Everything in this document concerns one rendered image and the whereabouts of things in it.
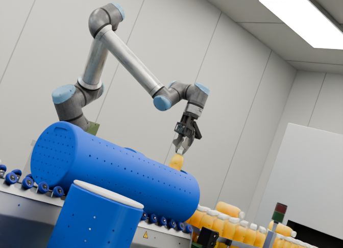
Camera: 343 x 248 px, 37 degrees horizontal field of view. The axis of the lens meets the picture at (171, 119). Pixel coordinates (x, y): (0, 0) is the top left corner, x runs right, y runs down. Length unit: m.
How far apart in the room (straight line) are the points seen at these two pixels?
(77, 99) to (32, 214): 1.27
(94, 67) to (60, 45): 2.30
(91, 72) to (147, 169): 0.95
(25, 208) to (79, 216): 0.26
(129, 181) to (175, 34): 4.10
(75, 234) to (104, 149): 0.48
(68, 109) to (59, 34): 2.30
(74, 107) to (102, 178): 1.05
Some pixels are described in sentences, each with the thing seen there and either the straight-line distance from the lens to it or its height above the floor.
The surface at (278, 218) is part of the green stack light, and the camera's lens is 2.92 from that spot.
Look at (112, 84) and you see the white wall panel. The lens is 5.74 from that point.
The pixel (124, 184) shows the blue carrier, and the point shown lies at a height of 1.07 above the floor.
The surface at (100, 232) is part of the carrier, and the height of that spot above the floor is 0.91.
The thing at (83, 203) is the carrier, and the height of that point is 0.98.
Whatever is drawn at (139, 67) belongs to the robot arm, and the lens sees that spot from 2.70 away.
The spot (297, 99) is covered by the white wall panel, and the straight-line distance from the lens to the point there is 7.83.
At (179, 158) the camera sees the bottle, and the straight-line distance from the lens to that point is 2.68.
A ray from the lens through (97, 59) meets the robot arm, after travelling 3.06.
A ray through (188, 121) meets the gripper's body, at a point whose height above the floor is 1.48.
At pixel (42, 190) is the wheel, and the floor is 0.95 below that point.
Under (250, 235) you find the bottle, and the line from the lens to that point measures 3.16.
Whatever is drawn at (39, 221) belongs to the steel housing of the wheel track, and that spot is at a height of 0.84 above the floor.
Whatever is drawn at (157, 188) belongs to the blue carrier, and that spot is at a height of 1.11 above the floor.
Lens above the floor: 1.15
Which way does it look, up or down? 7 degrees up
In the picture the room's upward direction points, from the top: 21 degrees clockwise
